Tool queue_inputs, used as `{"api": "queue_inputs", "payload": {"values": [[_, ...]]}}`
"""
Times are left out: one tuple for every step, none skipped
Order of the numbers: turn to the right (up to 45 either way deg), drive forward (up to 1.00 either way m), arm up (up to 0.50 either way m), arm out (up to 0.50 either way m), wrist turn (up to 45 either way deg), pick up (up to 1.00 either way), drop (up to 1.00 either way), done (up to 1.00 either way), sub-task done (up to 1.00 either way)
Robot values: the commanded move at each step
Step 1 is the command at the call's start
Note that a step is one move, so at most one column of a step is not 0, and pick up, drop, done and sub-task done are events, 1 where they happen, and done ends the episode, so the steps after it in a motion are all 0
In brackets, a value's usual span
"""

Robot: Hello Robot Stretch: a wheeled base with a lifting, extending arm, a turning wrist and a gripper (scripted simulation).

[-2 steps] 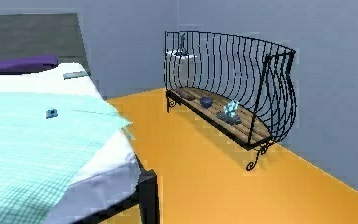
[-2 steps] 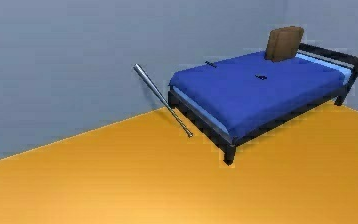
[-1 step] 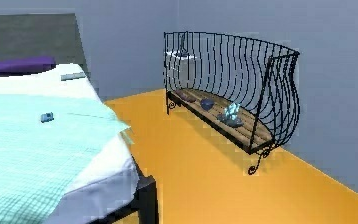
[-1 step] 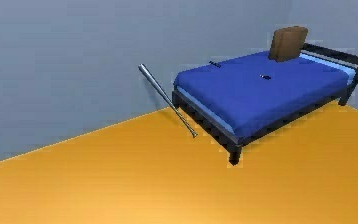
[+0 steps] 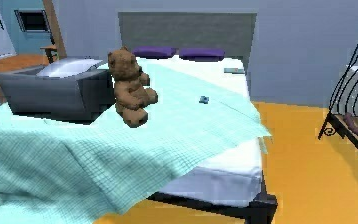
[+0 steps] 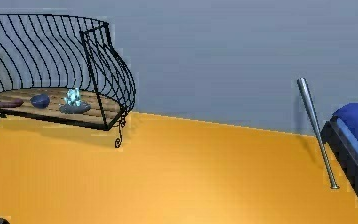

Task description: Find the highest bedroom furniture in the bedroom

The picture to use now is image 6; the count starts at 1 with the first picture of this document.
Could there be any black wire bench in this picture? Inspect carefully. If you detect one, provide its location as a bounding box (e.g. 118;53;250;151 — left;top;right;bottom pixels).
0;13;137;149

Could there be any dark blue round cushion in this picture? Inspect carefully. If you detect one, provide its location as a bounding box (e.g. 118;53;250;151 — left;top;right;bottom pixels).
29;93;52;109

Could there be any pale blue crystal statue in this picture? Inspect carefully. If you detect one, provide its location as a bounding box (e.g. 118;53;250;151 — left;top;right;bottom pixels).
58;87;92;115

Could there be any silver baseball bat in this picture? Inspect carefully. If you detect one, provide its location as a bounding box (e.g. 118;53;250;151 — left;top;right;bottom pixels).
296;77;341;191

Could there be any dark maroon flat cushion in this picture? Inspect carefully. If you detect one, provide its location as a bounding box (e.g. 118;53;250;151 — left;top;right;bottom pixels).
0;94;25;109

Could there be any blue bed with dark frame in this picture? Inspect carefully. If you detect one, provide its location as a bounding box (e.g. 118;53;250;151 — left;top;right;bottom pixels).
320;102;358;220

